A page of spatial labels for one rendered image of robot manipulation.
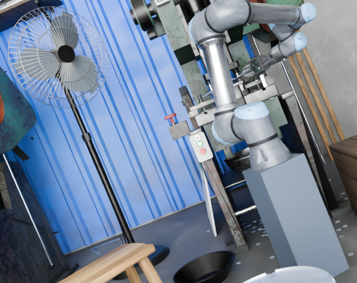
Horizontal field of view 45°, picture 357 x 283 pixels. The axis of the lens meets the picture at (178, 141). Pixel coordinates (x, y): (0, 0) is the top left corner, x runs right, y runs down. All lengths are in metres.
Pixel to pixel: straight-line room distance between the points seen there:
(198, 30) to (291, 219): 0.79
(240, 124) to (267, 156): 0.15
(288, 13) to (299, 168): 0.64
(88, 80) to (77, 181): 1.32
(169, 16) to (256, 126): 0.97
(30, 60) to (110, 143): 1.31
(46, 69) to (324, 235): 1.68
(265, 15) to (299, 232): 0.82
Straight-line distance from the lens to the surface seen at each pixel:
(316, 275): 1.10
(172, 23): 2.33
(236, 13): 1.68
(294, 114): 2.16
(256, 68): 2.11
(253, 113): 1.56
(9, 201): 2.97
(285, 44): 2.03
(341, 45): 3.75
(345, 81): 3.74
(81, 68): 2.63
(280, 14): 1.83
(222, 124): 1.68
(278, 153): 1.58
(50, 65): 2.56
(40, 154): 3.81
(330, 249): 1.69
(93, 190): 3.69
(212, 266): 2.15
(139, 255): 1.67
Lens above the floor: 0.74
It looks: 3 degrees down
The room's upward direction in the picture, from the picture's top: 22 degrees counter-clockwise
